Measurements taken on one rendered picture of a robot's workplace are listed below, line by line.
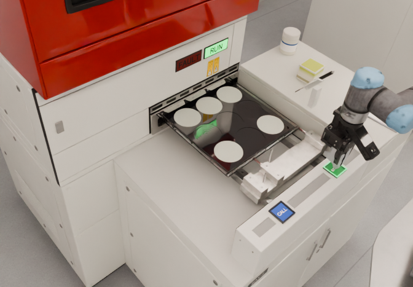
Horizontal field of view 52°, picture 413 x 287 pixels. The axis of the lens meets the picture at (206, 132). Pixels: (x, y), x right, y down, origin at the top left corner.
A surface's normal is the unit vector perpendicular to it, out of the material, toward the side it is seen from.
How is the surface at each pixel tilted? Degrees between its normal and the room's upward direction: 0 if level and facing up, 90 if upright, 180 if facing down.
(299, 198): 0
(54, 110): 90
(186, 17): 90
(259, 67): 0
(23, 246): 0
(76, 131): 90
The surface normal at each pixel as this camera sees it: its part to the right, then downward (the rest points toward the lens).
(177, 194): 0.07, -0.71
